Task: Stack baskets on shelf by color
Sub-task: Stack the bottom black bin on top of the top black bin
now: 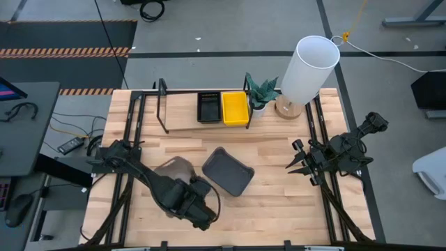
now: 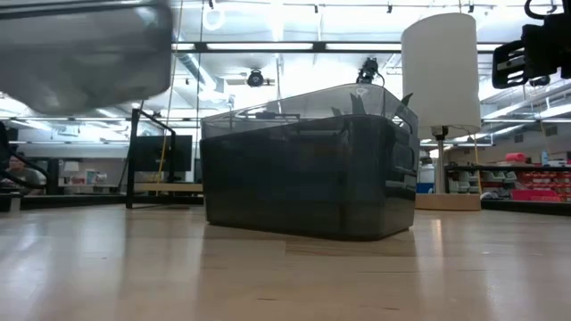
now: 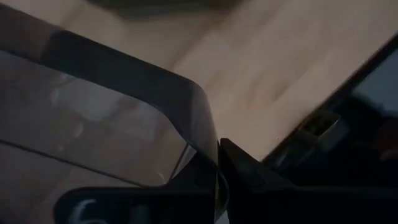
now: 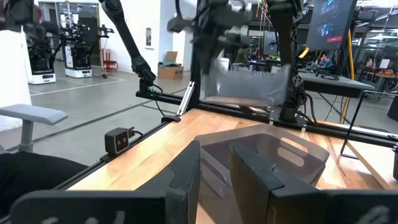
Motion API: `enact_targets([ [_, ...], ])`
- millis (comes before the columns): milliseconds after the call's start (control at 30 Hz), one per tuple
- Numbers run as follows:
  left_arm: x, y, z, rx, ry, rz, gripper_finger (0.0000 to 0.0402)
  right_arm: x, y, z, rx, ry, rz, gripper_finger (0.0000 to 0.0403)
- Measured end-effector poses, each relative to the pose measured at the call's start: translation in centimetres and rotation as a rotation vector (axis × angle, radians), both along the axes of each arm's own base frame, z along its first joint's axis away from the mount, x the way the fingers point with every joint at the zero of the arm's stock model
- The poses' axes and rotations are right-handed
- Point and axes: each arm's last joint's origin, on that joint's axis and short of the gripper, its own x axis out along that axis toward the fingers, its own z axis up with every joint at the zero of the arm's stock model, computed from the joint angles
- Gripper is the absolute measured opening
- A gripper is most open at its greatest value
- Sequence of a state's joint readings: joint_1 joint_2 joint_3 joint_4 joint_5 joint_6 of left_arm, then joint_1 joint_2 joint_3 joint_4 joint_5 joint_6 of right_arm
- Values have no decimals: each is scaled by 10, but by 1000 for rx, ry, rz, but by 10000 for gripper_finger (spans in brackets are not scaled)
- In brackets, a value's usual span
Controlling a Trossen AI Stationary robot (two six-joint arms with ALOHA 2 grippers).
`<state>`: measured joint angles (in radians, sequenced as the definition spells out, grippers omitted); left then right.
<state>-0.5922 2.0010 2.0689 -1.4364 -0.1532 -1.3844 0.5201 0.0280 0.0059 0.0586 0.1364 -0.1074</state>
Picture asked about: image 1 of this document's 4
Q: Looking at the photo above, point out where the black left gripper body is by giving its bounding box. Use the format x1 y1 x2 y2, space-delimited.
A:
166 177 211 220

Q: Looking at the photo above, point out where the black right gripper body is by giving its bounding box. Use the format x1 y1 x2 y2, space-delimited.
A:
292 139 335 186

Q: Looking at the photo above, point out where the yellow plastic basket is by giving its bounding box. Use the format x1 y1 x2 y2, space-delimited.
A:
221 91 250 127

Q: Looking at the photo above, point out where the small potted green plant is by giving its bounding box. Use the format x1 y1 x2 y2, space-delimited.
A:
245 72 279 119

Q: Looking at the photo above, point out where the white lamp with wooden base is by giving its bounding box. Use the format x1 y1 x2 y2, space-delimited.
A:
274 35 341 120

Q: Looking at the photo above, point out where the white plastic object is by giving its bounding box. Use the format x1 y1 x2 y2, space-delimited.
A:
412 146 446 201

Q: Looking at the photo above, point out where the black power adapter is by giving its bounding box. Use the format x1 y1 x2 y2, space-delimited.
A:
57 137 84 155

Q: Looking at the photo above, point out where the black box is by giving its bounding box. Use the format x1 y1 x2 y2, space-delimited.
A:
410 70 446 111

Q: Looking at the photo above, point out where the grey metal desk leg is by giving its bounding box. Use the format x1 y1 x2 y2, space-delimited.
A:
381 0 446 28

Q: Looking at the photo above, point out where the black computer mouse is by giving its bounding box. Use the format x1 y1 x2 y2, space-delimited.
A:
5 194 34 229

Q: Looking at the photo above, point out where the grey side table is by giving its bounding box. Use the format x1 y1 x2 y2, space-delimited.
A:
0 172 48 251

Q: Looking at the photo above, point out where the black side desk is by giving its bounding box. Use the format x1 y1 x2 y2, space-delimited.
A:
0 82 60 177

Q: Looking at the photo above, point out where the black keyboard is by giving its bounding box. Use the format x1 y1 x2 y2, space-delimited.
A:
0 177 11 210

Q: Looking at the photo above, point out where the black hazard-striped floor mat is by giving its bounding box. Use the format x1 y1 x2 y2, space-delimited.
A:
0 20 138 96

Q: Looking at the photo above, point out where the computer monitor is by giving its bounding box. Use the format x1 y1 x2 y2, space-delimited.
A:
0 77 28 102

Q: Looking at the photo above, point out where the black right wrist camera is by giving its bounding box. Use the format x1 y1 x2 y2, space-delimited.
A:
314 148 332 167

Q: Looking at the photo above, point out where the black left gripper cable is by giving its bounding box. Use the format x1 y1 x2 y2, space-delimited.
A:
200 176 222 224

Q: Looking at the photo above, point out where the wooden shelf with black frame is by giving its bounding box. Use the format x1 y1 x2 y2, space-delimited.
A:
154 74 254 135

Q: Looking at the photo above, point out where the black metal table frame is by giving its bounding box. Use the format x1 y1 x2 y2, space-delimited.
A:
83 89 377 251

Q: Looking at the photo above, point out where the white cable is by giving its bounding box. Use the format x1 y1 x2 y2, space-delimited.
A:
330 34 446 73

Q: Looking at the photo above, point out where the yellow cord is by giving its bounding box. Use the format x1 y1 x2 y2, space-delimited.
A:
343 0 369 42

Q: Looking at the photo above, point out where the thin black floor cable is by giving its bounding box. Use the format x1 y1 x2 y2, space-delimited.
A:
93 0 130 90

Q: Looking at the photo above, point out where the coiled black cable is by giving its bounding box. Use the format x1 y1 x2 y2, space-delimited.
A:
139 0 165 23

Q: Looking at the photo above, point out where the black headset cable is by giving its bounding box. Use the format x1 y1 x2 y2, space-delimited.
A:
0 102 39 123

